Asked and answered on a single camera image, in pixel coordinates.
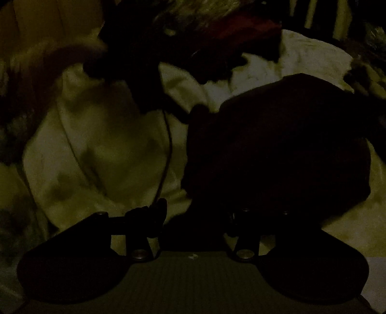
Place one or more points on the cartoon printed blanket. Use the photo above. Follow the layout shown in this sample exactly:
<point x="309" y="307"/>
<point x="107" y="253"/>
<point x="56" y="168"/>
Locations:
<point x="187" y="12"/>

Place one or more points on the white floral duvet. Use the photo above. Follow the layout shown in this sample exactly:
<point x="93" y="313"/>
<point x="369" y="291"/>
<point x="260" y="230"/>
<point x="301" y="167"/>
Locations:
<point x="105" y="145"/>

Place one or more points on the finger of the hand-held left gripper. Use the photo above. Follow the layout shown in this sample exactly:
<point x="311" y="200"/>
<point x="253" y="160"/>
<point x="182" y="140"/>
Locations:
<point x="193" y="113"/>

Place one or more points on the dark maroon garment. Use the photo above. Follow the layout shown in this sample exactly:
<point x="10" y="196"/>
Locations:
<point x="277" y="145"/>

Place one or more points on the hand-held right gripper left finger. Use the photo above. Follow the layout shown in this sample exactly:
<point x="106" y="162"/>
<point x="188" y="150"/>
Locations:
<point x="159" y="209"/>

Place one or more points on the dark slatted bed frame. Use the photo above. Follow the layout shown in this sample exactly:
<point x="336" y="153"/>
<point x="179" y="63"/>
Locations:
<point x="316" y="16"/>

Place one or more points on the red quilted cloth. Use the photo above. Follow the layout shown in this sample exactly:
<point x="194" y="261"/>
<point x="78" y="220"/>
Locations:
<point x="244" y="30"/>

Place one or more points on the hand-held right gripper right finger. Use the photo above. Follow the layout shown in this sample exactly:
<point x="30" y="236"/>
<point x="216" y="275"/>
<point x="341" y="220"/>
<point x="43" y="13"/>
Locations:
<point x="238" y="221"/>

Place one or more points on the small dark garment white trim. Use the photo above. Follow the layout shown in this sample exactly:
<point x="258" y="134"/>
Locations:
<point x="217" y="67"/>

